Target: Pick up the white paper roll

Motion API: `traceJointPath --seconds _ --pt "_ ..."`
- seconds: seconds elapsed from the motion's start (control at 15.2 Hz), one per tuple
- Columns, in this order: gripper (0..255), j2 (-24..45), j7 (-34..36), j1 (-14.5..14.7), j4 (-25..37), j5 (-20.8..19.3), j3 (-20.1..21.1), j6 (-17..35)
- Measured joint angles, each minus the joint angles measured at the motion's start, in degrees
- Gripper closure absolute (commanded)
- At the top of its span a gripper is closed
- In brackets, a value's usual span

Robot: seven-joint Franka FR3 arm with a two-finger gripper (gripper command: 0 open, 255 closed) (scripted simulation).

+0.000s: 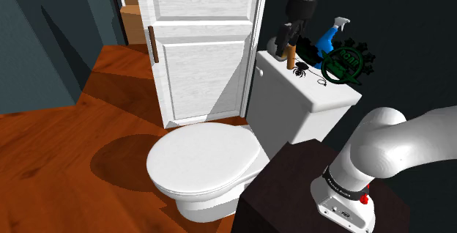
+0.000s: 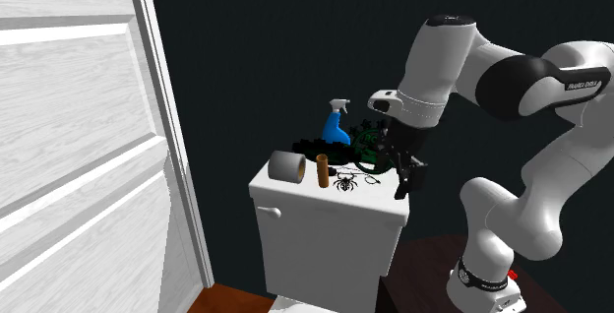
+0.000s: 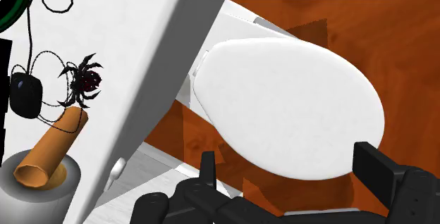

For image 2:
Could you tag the brown cylinder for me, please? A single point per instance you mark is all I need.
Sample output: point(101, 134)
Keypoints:
point(323, 172)

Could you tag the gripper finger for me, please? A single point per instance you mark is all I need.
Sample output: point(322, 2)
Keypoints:
point(403, 185)
point(418, 176)

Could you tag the white panelled door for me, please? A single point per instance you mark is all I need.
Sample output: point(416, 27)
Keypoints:
point(76, 149)

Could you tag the black spider figure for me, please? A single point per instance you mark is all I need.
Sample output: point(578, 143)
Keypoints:
point(345, 182)

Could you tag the dark brown robot stand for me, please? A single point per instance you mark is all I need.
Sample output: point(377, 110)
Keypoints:
point(422, 273)

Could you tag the black and green round ornament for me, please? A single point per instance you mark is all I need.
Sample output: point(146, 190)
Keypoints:
point(367, 146)

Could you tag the black bumpy long object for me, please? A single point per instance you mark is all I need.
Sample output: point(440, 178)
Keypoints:
point(312, 148)

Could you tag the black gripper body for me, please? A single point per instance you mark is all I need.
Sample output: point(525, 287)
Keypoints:
point(403, 140)

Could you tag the blue spray bottle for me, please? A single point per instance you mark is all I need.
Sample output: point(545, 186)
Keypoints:
point(336, 129)

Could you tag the grey tape roll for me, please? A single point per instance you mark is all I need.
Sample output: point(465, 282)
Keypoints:
point(284, 166)

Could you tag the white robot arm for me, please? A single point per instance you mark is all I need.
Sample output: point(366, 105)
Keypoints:
point(523, 216)

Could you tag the white toilet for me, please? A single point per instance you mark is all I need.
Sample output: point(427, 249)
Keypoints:
point(326, 240)

